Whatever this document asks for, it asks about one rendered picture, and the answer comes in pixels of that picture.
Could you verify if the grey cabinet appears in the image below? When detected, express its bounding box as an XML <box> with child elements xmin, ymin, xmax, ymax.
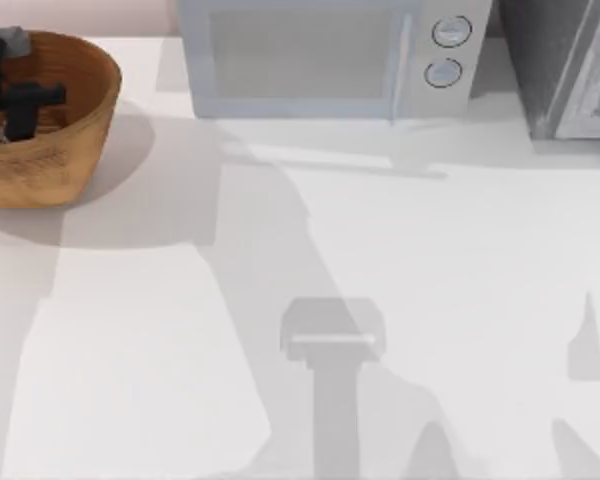
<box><xmin>498</xmin><ymin>0</ymin><xmax>600</xmax><ymax>142</ymax></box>

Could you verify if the round microwave knob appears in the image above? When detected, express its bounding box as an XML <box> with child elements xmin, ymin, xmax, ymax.
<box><xmin>430</xmin><ymin>14</ymin><xmax>474</xmax><ymax>50</ymax></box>
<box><xmin>423</xmin><ymin>56</ymin><xmax>464</xmax><ymax>90</ymax></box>

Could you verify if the wooden basket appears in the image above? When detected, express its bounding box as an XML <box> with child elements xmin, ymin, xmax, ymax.
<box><xmin>0</xmin><ymin>30</ymin><xmax>124</xmax><ymax>209</ymax></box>

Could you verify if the pale microwave oven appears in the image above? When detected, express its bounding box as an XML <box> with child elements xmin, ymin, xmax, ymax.
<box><xmin>173</xmin><ymin>0</ymin><xmax>494</xmax><ymax>123</ymax></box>

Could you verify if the microwave door handle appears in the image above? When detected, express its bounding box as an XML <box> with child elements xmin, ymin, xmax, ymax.
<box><xmin>390</xmin><ymin>13</ymin><xmax>413</xmax><ymax>124</ymax></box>

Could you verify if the microwave door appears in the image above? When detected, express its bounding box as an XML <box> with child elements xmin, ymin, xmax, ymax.
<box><xmin>178</xmin><ymin>0</ymin><xmax>417</xmax><ymax>120</ymax></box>

